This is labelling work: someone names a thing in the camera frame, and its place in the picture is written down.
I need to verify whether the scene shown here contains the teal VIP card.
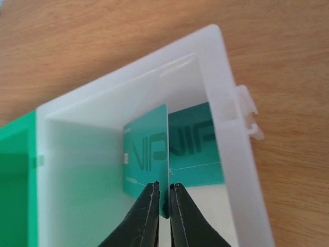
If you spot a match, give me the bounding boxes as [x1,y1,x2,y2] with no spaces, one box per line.
[123,104,169,219]
[169,103,225,187]

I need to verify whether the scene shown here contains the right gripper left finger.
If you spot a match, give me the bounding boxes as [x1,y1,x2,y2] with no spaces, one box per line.
[99,181,160,247]

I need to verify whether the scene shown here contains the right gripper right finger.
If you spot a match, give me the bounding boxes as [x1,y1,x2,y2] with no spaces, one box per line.
[170,183,230,247]

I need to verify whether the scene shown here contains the green two-compartment tray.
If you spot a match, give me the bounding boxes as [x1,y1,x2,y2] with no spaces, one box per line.
[1,111,38,246]

